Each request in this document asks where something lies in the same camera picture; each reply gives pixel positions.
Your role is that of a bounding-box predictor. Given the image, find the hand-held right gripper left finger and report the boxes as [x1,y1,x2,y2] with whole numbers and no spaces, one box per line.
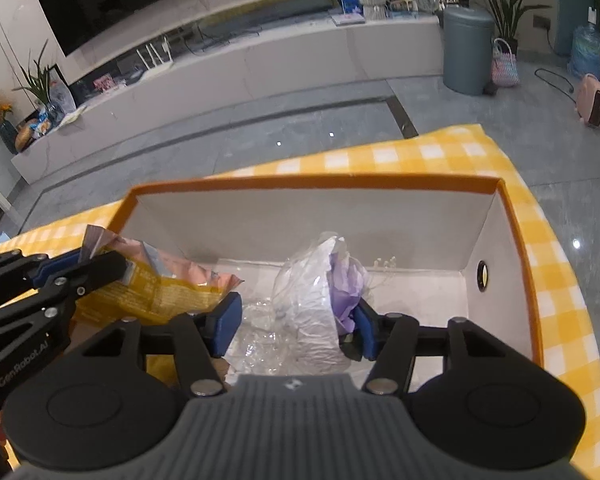
[82,292,243,399]

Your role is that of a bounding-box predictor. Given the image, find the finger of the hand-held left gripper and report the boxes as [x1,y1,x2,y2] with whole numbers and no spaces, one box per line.
[0,250,83,307]
[0,251,131,336]

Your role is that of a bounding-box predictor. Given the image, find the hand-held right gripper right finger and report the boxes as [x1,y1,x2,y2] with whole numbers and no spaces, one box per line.
[352,300,531,396]

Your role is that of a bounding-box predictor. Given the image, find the yellow snack packet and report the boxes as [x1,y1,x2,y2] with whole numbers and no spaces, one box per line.
[72,225,243,326]

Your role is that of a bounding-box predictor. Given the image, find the purple flower bouquet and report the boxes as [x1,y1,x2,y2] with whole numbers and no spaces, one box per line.
[237,231,376,376]

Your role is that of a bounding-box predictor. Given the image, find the orange cardboard box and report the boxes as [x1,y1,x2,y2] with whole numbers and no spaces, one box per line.
[70,174,546,396]

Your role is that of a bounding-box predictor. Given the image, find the pile of snack bags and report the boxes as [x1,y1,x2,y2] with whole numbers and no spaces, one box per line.
[17,112,63,151]

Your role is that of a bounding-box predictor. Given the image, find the yellow flowers in dark vase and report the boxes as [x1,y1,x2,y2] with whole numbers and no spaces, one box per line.
[0,91,21,155]

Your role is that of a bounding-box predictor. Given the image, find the potted grass plant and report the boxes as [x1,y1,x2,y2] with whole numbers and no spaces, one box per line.
[12,40,66,121]

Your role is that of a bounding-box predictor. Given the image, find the yellow checked tablecloth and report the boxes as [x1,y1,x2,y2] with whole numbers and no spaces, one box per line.
[0,124,600,480]

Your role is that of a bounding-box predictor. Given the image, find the white router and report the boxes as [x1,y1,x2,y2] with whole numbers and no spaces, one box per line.
[137,32,176,76]

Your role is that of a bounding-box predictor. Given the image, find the grey marble television console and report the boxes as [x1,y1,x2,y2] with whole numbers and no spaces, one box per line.
[11,12,443,186]

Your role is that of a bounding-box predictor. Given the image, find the pastel woven basket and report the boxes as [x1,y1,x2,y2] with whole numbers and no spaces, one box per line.
[491,37,521,88]

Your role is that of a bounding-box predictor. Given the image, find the grey trash bin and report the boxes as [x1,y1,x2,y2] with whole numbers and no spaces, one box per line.
[442,6,496,95]

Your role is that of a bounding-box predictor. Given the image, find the pink space heater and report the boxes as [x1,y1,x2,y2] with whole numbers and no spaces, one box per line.
[575,74,600,128]

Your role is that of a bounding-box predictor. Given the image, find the tall leafy floor plant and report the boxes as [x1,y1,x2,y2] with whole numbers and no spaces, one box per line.
[455,0,556,56]

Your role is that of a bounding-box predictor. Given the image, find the blue water jug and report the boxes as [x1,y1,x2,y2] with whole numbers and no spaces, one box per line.
[569,25,600,78]

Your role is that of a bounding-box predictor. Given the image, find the black picture frame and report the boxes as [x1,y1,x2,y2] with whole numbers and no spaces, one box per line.
[47,65,78,116]

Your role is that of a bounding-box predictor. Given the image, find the black floor cable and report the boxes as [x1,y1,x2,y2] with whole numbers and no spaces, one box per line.
[534,67,581,93]

